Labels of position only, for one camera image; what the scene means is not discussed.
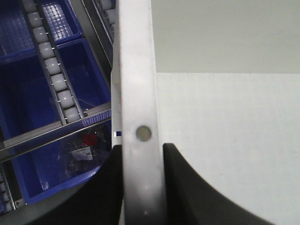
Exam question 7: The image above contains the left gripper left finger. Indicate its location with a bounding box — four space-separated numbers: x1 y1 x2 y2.
0 145 123 225

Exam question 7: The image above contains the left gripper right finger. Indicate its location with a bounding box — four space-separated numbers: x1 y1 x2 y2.
163 143 300 225

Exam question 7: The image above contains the white Totelife plastic tote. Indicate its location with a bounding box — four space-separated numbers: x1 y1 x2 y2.
112 0 300 225

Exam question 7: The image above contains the blue bin lower middle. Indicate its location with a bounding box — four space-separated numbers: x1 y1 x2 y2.
13 39 110 204

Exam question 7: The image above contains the blue bin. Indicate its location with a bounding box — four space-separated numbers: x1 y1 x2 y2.
0 0 59 139
13 39 110 204

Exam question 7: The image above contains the blue bin lower left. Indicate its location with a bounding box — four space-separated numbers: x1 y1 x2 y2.
0 0 59 139

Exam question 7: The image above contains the clear bag of parts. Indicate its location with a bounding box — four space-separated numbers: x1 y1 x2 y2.
63 124 111 177

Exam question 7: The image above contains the lower white roller track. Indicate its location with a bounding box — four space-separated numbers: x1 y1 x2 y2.
19 0 84 125

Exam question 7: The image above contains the white roller track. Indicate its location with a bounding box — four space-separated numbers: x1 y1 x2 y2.
93 0 116 45
19 0 84 125

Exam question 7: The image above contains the left white roller track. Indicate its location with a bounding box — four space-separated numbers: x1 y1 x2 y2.
93 0 116 45

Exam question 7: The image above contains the steel front shelf rail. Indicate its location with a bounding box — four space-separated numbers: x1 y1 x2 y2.
0 102 111 163

